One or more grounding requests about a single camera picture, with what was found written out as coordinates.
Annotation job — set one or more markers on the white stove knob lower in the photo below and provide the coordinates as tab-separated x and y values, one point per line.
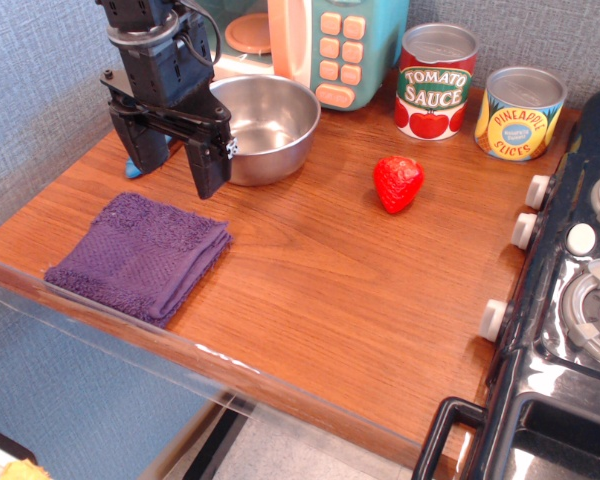
492	319

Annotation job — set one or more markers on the silver metal pot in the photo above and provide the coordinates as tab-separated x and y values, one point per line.
273	120

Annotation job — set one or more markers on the tomato sauce can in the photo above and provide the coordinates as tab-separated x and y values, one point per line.
434	78

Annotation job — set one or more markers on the pineapple slices can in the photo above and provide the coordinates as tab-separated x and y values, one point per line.
520	109

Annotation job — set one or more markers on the white stove knob upper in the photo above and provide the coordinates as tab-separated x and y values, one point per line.
536	191

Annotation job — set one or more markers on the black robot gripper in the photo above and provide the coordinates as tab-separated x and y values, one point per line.
164	89

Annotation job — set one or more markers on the blue ribbed pot handle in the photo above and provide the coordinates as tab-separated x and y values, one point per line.
132	169

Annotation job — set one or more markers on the white stove knob middle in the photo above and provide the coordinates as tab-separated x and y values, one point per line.
523	230

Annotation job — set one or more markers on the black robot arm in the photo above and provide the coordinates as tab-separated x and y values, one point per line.
162	92

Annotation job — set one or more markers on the teal toy microwave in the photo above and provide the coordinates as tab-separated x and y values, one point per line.
341	50

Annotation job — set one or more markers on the white stove knob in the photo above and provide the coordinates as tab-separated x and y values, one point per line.
523	230
536	191
492	319

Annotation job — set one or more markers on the black oven door handle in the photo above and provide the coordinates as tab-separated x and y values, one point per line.
451	411

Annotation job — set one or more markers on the black toy stove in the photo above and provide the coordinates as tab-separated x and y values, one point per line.
543	407

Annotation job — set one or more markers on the purple folded towel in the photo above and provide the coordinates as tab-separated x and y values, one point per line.
141	258

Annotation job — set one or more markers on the red plastic strawberry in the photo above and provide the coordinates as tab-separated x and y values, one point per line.
397	181

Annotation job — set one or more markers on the yellow object bottom left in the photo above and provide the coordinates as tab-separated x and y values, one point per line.
24	470

